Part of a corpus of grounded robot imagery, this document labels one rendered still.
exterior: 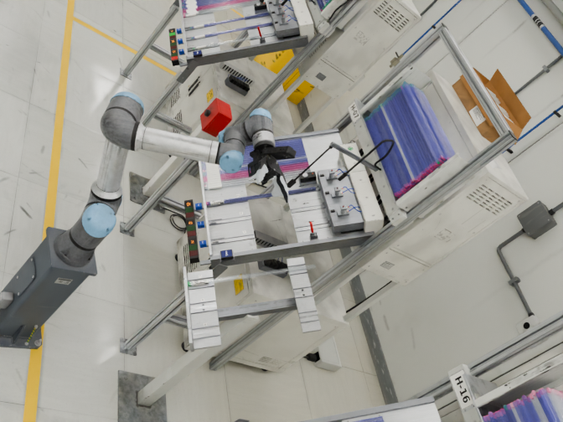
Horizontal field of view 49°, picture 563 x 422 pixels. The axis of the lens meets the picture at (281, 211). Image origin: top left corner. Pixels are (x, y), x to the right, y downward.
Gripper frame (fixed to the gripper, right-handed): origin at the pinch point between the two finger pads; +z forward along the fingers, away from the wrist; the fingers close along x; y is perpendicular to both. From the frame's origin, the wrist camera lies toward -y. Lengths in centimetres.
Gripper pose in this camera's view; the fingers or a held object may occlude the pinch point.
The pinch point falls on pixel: (275, 192)
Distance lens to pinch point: 195.7
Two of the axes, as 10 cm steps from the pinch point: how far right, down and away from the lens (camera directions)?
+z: 1.1, 8.3, -5.5
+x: -6.1, -3.8, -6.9
